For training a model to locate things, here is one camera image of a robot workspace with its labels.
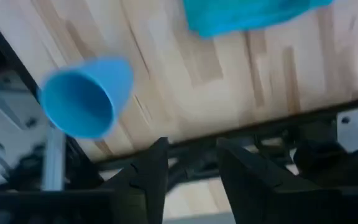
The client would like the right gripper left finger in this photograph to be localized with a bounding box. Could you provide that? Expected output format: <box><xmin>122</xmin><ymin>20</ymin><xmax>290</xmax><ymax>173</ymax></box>
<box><xmin>0</xmin><ymin>136</ymin><xmax>170</xmax><ymax>224</ymax></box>

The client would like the silver aluminium post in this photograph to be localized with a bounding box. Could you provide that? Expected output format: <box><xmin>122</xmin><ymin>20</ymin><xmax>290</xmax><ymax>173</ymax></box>
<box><xmin>42</xmin><ymin>127</ymin><xmax>67</xmax><ymax>191</ymax></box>

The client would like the light blue plastic cup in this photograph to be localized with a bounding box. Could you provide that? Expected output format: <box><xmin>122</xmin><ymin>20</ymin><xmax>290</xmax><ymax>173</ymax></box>
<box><xmin>37</xmin><ymin>55</ymin><xmax>135</xmax><ymax>141</ymax></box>

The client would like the black metal table frame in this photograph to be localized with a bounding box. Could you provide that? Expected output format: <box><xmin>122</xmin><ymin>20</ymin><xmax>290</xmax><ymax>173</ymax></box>
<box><xmin>0</xmin><ymin>6</ymin><xmax>358</xmax><ymax>194</ymax></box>

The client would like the silver metal mounting plate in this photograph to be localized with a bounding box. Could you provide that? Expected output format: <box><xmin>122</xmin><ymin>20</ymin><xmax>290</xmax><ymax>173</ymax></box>
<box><xmin>336</xmin><ymin>104</ymin><xmax>358</xmax><ymax>155</ymax></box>

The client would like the teal folded cloth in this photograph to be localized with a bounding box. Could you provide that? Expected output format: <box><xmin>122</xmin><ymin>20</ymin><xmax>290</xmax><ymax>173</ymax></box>
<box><xmin>181</xmin><ymin>0</ymin><xmax>336</xmax><ymax>39</ymax></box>

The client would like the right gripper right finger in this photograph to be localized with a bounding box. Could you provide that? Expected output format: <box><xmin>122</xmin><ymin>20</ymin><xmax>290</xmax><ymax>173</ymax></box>
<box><xmin>216</xmin><ymin>138</ymin><xmax>358</xmax><ymax>224</ymax></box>

